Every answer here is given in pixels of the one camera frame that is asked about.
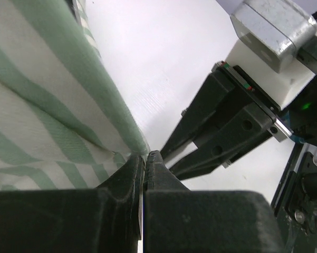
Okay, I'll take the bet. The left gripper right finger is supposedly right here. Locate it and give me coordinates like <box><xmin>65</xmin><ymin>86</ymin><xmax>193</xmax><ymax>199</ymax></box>
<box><xmin>143</xmin><ymin>151</ymin><xmax>284</xmax><ymax>252</ymax></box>

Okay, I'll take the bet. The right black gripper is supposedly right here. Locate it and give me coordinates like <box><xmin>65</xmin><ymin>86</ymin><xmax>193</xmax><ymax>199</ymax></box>
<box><xmin>160</xmin><ymin>61</ymin><xmax>293</xmax><ymax>180</ymax></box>

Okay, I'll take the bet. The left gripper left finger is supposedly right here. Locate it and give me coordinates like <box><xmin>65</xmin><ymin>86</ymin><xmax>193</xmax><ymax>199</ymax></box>
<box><xmin>0</xmin><ymin>156</ymin><xmax>143</xmax><ymax>252</ymax></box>

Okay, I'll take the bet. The green striped pet tent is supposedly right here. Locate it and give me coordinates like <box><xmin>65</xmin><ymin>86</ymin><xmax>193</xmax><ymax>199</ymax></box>
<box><xmin>0</xmin><ymin>1</ymin><xmax>149</xmax><ymax>191</ymax></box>

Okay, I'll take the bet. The black mounting rail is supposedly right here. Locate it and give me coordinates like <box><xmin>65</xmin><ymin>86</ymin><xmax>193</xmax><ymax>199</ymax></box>
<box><xmin>271</xmin><ymin>144</ymin><xmax>317</xmax><ymax>252</ymax></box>

